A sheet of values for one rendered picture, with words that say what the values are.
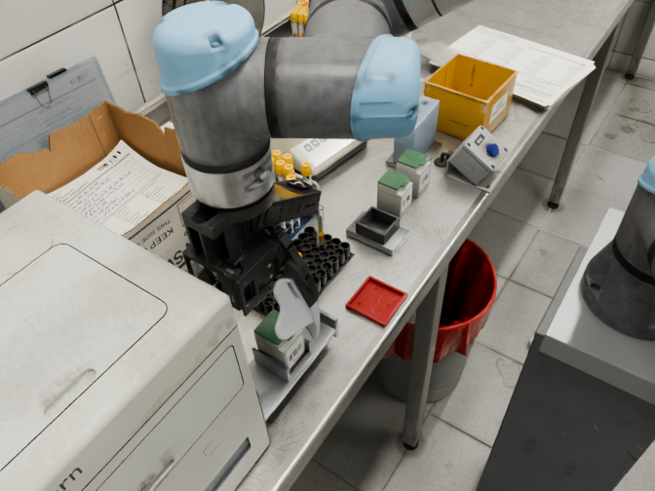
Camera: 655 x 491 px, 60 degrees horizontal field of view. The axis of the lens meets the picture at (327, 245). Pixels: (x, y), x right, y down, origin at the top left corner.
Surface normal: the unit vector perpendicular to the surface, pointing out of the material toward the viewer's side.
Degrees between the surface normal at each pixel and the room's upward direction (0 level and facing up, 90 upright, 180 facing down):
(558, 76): 1
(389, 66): 33
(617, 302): 73
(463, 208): 0
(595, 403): 90
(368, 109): 81
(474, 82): 90
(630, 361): 1
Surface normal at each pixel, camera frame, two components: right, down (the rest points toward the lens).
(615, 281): -0.90, 0.08
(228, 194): 0.06, 0.72
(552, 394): -0.56, 0.62
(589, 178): -0.04, -0.69
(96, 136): 0.82, 0.36
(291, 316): 0.70, 0.00
